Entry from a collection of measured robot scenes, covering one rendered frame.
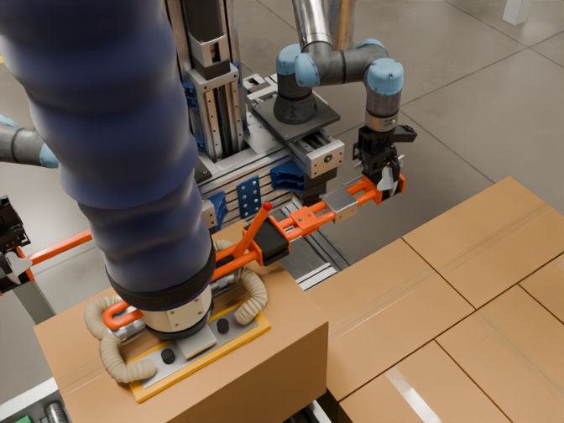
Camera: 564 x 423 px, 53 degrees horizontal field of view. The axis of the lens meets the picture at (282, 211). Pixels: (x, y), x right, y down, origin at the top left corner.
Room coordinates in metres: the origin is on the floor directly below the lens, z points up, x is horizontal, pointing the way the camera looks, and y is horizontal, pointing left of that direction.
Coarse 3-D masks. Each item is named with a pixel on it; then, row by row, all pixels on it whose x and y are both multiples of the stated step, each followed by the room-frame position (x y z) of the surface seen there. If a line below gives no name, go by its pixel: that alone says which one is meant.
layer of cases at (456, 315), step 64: (512, 192) 1.59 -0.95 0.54; (384, 256) 1.30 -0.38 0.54; (448, 256) 1.28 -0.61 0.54; (512, 256) 1.26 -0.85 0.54; (384, 320) 1.02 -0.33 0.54; (448, 320) 1.01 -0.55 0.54; (512, 320) 0.99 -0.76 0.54; (384, 384) 0.79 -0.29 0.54; (448, 384) 0.78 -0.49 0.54; (512, 384) 0.76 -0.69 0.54
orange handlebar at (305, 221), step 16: (352, 192) 1.00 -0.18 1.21; (368, 192) 0.99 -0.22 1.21; (304, 208) 0.95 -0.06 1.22; (320, 208) 0.95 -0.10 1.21; (288, 224) 0.91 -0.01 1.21; (304, 224) 0.90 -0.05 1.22; (320, 224) 0.90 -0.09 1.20; (64, 240) 0.89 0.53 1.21; (80, 240) 0.89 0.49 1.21; (32, 256) 0.85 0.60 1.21; (48, 256) 0.85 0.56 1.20; (224, 256) 0.82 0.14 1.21; (256, 256) 0.82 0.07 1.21; (224, 272) 0.77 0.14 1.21; (112, 320) 0.66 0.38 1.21; (128, 320) 0.66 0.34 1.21
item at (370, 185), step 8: (368, 176) 1.04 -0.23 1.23; (376, 176) 1.03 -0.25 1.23; (400, 176) 1.03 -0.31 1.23; (368, 184) 1.02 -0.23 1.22; (376, 184) 1.01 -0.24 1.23; (400, 184) 1.02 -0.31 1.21; (376, 192) 0.99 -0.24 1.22; (384, 192) 1.00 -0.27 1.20; (400, 192) 1.02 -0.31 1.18; (376, 200) 0.99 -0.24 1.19; (384, 200) 1.00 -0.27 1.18
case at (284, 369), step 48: (240, 240) 0.98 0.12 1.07; (240, 288) 0.82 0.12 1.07; (288, 288) 0.81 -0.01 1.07; (48, 336) 0.71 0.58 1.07; (144, 336) 0.70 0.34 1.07; (288, 336) 0.68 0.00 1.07; (96, 384) 0.58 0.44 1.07; (192, 384) 0.57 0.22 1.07; (240, 384) 0.58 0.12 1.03; (288, 384) 0.65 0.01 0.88
